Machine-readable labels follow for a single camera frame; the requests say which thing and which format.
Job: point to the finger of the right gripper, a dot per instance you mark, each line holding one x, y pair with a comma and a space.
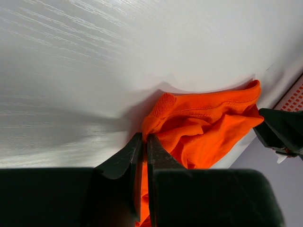
281, 131

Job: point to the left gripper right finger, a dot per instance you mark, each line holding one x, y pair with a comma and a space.
180, 197

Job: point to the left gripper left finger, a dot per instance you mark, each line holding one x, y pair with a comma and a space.
104, 196

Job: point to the orange t shirt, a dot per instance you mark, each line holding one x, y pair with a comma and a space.
198, 130

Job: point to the white plastic basket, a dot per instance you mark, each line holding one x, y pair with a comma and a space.
292, 101

